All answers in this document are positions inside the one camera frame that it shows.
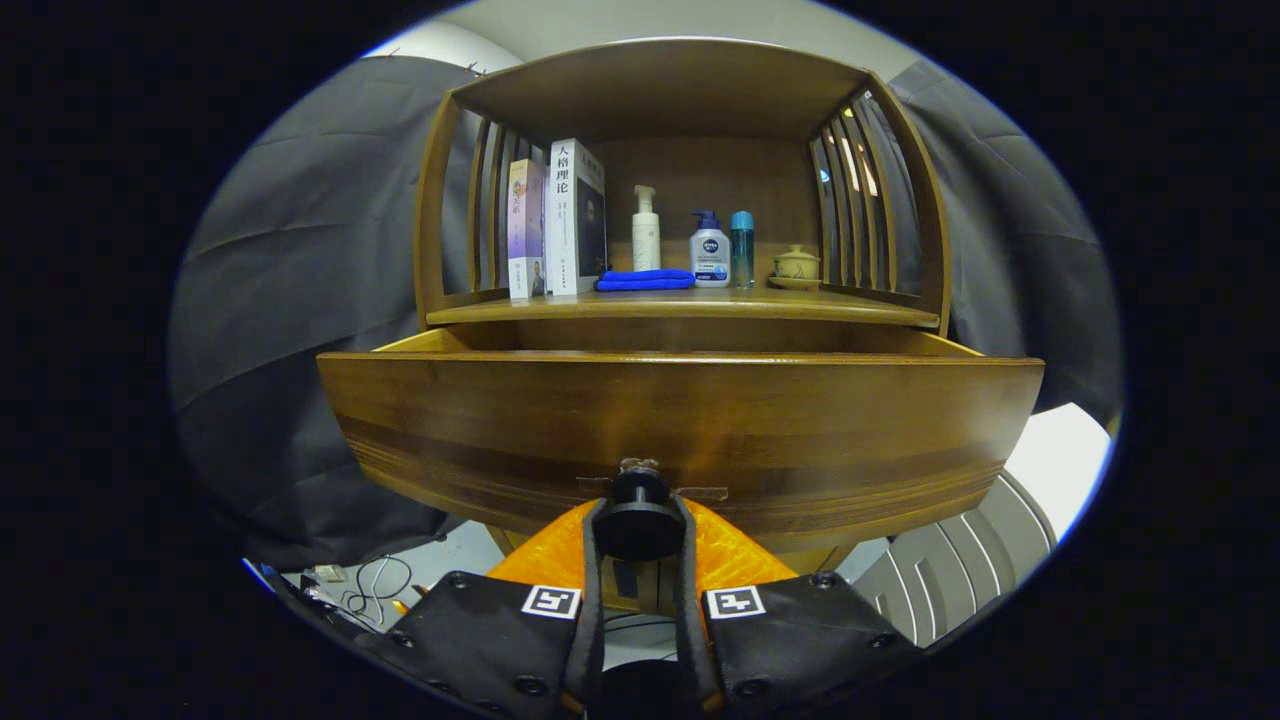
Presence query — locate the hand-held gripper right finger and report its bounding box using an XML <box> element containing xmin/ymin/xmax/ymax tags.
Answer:
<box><xmin>672</xmin><ymin>495</ymin><xmax>926</xmax><ymax>716</ymax></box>

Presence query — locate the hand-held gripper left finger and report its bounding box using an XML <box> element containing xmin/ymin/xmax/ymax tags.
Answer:
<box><xmin>355</xmin><ymin>497</ymin><xmax>609</xmax><ymax>716</ymax></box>

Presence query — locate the wooden drawer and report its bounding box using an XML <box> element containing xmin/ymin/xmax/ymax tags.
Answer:
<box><xmin>317</xmin><ymin>328</ymin><xmax>1046</xmax><ymax>561</ymax></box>

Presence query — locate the wooden countertop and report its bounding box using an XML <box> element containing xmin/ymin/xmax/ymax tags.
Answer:
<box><xmin>425</xmin><ymin>287</ymin><xmax>941</xmax><ymax>329</ymax></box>

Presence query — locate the wooden cabinet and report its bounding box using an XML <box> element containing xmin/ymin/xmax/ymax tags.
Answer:
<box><xmin>413</xmin><ymin>38</ymin><xmax>953</xmax><ymax>613</ymax></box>

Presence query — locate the grey slatted panel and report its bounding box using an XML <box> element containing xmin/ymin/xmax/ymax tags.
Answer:
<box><xmin>850</xmin><ymin>470</ymin><xmax>1058</xmax><ymax>648</ymax></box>

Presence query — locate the blue folded cloth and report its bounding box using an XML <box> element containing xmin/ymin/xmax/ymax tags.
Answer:
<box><xmin>595</xmin><ymin>268</ymin><xmax>696</xmax><ymax>292</ymax></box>

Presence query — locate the white bottle with blue cap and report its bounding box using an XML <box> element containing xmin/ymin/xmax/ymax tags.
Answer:
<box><xmin>689</xmin><ymin>210</ymin><xmax>732</xmax><ymax>289</ymax></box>

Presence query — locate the teal bottle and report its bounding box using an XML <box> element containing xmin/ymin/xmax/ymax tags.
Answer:
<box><xmin>729</xmin><ymin>211</ymin><xmax>756</xmax><ymax>290</ymax></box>

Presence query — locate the white pump bottle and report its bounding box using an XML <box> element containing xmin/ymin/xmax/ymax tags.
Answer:
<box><xmin>631</xmin><ymin>185</ymin><xmax>662</xmax><ymax>272</ymax></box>

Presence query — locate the white panel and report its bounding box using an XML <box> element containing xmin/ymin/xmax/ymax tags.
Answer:
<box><xmin>1005</xmin><ymin>403</ymin><xmax>1113</xmax><ymax>541</ymax></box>

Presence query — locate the purple book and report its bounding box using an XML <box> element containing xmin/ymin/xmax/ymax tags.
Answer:
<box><xmin>507</xmin><ymin>158</ymin><xmax>547</xmax><ymax>300</ymax></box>

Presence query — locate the white book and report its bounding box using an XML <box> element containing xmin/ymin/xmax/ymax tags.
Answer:
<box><xmin>544</xmin><ymin>138</ymin><xmax>607</xmax><ymax>296</ymax></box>

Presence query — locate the coiled black cable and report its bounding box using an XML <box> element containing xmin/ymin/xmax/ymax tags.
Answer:
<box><xmin>343</xmin><ymin>555</ymin><xmax>414</xmax><ymax>628</ymax></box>

